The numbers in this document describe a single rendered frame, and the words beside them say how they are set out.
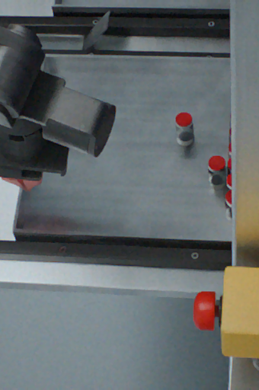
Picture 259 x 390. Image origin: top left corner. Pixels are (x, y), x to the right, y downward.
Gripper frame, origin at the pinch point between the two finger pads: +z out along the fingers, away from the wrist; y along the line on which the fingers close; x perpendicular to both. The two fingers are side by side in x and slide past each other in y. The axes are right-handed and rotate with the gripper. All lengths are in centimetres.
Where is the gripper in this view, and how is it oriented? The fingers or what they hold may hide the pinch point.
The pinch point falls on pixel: (28, 182)
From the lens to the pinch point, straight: 118.0
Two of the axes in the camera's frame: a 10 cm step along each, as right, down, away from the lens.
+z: -0.3, 4.9, 8.7
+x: 1.1, -8.7, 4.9
